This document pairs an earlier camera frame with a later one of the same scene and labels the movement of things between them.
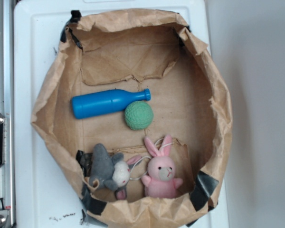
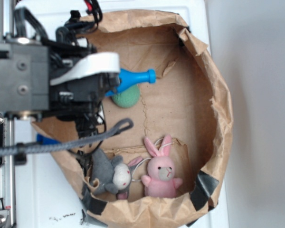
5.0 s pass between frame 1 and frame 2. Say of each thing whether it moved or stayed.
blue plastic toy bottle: moved
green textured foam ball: moved
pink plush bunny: stayed
